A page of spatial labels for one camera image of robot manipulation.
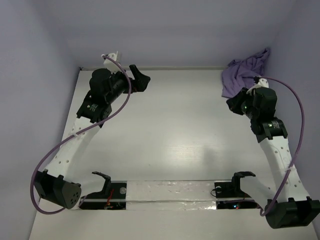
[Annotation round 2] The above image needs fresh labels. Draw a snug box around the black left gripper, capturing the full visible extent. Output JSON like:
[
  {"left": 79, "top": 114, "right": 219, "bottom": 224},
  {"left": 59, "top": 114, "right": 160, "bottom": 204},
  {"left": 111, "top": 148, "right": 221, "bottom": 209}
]
[{"left": 105, "top": 65, "right": 150, "bottom": 104}]

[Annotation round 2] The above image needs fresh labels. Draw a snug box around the purple t shirt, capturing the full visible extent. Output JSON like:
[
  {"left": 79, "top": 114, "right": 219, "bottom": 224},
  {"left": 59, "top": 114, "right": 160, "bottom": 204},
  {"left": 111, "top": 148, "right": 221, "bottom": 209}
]
[{"left": 221, "top": 47, "right": 271, "bottom": 99}]

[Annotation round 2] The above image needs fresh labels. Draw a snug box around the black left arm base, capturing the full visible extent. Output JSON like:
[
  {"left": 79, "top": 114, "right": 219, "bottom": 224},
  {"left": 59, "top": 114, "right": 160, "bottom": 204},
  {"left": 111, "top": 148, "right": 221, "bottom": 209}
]
[{"left": 78, "top": 171, "right": 127, "bottom": 210}]

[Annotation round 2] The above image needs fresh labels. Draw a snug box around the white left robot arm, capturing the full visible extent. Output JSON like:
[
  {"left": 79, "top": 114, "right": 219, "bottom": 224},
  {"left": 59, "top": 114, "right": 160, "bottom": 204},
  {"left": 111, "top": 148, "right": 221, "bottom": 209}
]
[{"left": 30, "top": 64, "right": 151, "bottom": 210}]

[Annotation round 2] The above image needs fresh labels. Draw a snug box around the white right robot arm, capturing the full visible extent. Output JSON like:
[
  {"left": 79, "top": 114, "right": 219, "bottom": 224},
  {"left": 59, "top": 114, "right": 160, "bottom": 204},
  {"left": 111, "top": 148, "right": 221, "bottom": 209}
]
[{"left": 226, "top": 86, "right": 320, "bottom": 229}]

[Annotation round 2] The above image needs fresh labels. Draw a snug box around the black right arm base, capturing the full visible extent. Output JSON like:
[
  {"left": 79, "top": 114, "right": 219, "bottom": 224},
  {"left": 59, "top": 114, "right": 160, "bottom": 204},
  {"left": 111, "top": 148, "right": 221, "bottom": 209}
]
[{"left": 210, "top": 171, "right": 259, "bottom": 210}]

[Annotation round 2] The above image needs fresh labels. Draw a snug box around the silver tape strip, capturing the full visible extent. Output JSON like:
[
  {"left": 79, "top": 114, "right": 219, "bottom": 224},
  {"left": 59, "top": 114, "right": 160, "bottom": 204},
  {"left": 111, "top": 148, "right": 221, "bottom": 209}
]
[{"left": 125, "top": 180, "right": 217, "bottom": 211}]

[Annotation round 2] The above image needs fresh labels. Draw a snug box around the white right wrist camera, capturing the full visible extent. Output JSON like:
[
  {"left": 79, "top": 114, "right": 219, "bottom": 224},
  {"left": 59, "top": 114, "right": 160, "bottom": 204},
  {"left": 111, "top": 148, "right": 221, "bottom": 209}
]
[{"left": 246, "top": 76, "right": 269, "bottom": 96}]

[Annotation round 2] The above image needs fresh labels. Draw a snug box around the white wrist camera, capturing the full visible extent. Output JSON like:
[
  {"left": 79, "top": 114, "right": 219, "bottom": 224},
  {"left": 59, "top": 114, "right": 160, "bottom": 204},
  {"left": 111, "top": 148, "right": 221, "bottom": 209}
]
[
  {"left": 101, "top": 51, "right": 122, "bottom": 73},
  {"left": 246, "top": 76, "right": 269, "bottom": 96}
]

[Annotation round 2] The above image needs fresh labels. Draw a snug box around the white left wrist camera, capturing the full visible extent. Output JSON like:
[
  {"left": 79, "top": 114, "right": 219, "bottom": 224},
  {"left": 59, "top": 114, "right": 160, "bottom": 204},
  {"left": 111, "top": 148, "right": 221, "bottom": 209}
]
[{"left": 101, "top": 51, "right": 122, "bottom": 73}]

